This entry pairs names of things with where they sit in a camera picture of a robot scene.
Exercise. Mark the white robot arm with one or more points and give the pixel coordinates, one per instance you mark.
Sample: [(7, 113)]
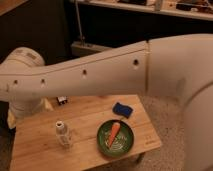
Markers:
[(177, 66)]

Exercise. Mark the blue sponge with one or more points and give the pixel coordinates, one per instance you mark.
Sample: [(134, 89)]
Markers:
[(123, 110)]

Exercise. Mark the orange carrot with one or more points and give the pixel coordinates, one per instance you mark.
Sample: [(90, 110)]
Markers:
[(114, 131)]

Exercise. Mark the metal pole with base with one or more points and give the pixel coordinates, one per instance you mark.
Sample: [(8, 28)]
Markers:
[(81, 47)]

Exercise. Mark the small black white object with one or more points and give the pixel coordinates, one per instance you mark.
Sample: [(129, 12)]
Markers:
[(62, 100)]

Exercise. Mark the wooden table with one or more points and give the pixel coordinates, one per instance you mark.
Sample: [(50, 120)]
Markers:
[(37, 148)]

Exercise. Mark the green round plate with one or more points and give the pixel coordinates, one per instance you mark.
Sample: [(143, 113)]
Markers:
[(122, 143)]

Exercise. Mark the background shelf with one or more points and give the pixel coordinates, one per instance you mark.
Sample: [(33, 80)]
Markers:
[(167, 8)]

